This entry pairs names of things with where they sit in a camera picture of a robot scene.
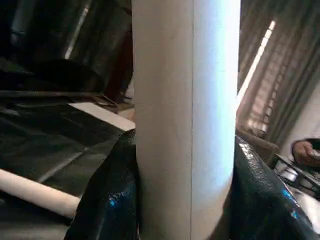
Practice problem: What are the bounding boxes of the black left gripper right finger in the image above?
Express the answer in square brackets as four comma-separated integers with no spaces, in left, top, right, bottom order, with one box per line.
[219,135,320,240]

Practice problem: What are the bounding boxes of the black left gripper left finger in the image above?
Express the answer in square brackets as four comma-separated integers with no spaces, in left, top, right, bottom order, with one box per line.
[63,129,141,240]

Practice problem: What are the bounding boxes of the white plastic table leg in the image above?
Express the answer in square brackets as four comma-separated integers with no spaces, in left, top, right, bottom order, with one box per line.
[0,168,82,218]
[131,0,243,240]

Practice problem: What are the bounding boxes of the bystander bare hand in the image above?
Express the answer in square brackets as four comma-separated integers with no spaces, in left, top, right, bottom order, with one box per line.
[291,136,320,168]

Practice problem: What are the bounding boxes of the white flat panel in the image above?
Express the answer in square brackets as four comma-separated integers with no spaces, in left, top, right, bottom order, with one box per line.
[69,100,136,131]

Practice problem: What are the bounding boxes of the black plastic mat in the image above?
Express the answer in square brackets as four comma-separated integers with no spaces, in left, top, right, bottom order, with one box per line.
[0,99,136,240]

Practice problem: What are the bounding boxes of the beige window blind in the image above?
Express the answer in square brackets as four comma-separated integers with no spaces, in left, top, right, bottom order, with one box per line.
[235,0,320,141]

